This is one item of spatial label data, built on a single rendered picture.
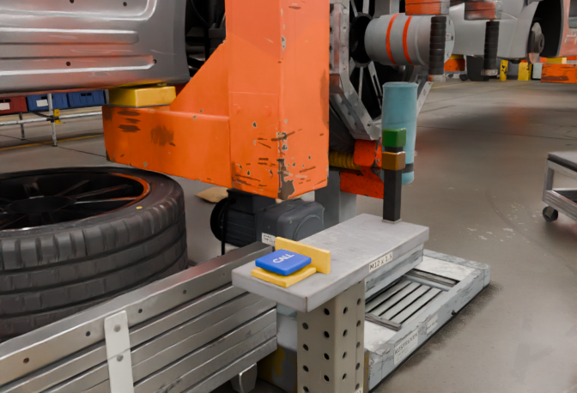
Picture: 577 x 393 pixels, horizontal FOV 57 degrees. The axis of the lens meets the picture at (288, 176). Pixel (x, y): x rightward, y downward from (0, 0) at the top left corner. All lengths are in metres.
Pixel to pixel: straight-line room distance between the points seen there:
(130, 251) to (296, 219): 0.49
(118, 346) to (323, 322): 0.37
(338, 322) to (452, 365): 0.61
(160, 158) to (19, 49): 0.40
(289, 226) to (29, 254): 0.65
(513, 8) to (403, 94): 2.90
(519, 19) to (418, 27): 2.83
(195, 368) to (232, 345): 0.10
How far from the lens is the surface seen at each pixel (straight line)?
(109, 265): 1.10
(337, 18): 1.34
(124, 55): 1.45
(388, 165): 1.16
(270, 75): 1.09
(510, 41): 4.24
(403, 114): 1.38
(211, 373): 1.23
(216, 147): 1.22
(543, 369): 1.63
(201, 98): 1.28
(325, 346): 1.06
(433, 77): 1.30
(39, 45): 1.35
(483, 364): 1.60
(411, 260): 1.88
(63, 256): 1.06
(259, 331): 1.28
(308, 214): 1.46
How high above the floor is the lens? 0.83
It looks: 13 degrees down
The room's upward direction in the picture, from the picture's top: 1 degrees counter-clockwise
